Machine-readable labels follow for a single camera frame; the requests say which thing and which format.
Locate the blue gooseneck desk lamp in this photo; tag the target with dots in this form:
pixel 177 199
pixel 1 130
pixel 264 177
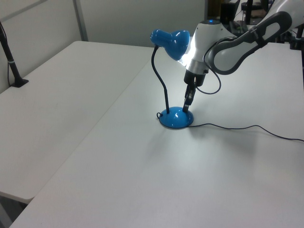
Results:
pixel 175 118

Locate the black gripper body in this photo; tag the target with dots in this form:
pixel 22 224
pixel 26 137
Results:
pixel 196 78

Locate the black camera pole with clamp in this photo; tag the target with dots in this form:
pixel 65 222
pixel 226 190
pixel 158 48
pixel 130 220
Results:
pixel 297 42
pixel 14 71

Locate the thin black stand pole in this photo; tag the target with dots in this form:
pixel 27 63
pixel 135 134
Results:
pixel 249 12

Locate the grey metal partition post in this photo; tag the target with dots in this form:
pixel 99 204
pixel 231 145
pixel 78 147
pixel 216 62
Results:
pixel 80 21

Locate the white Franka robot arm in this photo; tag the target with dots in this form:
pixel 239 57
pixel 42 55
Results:
pixel 206 35

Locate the white zip tie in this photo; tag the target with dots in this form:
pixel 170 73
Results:
pixel 10 62

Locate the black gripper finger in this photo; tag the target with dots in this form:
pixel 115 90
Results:
pixel 192 95
pixel 186 97

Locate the black monitor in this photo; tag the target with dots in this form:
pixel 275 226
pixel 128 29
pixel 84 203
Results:
pixel 229 12

